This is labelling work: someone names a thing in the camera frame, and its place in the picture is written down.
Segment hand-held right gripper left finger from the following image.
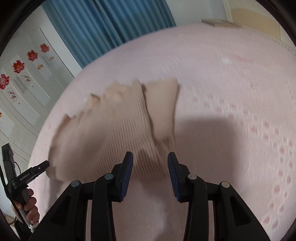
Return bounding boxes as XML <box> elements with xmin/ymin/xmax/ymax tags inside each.
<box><xmin>29</xmin><ymin>151</ymin><xmax>134</xmax><ymax>241</ymax></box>

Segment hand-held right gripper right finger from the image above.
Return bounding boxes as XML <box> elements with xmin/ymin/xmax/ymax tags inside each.
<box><xmin>168</xmin><ymin>152</ymin><xmax>271</xmax><ymax>241</ymax></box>

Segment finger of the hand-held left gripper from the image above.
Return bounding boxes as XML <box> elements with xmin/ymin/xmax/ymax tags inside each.
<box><xmin>30</xmin><ymin>161</ymin><xmax>50</xmax><ymax>176</ymax></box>

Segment beige knit sweater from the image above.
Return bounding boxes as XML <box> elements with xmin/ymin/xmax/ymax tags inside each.
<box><xmin>47</xmin><ymin>77</ymin><xmax>181</xmax><ymax>183</ymax></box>

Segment person's left hand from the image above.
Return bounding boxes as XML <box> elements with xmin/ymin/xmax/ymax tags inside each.
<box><xmin>14</xmin><ymin>188</ymin><xmax>40</xmax><ymax>223</ymax></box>

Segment white wardrobe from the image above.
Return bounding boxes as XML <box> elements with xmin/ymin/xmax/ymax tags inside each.
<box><xmin>0</xmin><ymin>5</ymin><xmax>82</xmax><ymax>163</ymax></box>

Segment oval painted door plaque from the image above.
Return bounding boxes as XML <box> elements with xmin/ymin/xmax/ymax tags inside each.
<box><xmin>6</xmin><ymin>87</ymin><xmax>19</xmax><ymax>102</ymax></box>
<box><xmin>21</xmin><ymin>72</ymin><xmax>33</xmax><ymax>84</ymax></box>

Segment bed with pink printed sheet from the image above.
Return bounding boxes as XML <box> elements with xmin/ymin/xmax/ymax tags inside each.
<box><xmin>28</xmin><ymin>23</ymin><xmax>296</xmax><ymax>241</ymax></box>

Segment blue curtain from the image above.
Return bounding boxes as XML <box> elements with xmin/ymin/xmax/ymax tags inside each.
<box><xmin>98</xmin><ymin>0</ymin><xmax>177</xmax><ymax>44</ymax></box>
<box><xmin>43</xmin><ymin>0</ymin><xmax>123</xmax><ymax>69</ymax></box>

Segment cream wooden headboard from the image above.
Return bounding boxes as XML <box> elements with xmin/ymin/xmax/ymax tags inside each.
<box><xmin>222</xmin><ymin>0</ymin><xmax>296</xmax><ymax>50</ymax></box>

